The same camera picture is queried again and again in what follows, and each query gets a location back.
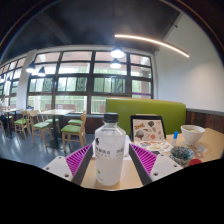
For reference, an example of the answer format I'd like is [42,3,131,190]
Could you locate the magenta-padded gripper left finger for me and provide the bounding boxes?
[43,143,95,187]

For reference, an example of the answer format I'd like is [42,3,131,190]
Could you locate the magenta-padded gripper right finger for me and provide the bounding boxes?
[128,143,184,187]

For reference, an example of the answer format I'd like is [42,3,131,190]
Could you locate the clear plastic water bottle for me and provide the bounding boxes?
[94,112,127,187]

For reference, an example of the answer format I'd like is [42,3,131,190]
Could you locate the speckled green ceramic cup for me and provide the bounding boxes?
[169,145,195,168]

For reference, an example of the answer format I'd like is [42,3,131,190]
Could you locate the colourful sticker sheet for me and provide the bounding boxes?
[137,139,174,155]

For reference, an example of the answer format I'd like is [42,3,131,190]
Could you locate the small blue-capped white tube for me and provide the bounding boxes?
[171,131,179,148]

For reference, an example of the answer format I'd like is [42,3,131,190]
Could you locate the wooden chairs with green seats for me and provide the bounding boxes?
[0,109,88,150]

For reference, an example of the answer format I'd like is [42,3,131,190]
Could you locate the small white receipt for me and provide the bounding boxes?
[193,143,208,160]

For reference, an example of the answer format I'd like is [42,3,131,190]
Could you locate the black-framed sticker tablet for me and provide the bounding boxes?
[129,114,167,143]

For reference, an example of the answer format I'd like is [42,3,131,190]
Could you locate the white ceramic bowl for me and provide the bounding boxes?
[180,124,206,146]

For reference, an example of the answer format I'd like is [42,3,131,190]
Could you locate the light wooden dining table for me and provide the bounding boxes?
[37,108,75,149]
[2,107,23,138]

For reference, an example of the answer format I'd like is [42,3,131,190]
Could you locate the green upholstered bench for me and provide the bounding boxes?
[105,97,187,136]

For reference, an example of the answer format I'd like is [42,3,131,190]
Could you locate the person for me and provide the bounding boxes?
[0,96,8,132]

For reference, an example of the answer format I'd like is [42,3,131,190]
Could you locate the black pendant ceiling lamps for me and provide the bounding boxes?
[0,46,126,83]

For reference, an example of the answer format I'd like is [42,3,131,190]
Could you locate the long linear ceiling light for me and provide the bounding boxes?
[114,33,190,59]

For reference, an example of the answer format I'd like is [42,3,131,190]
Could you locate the black-framed window wall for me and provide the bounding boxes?
[0,49,155,115]

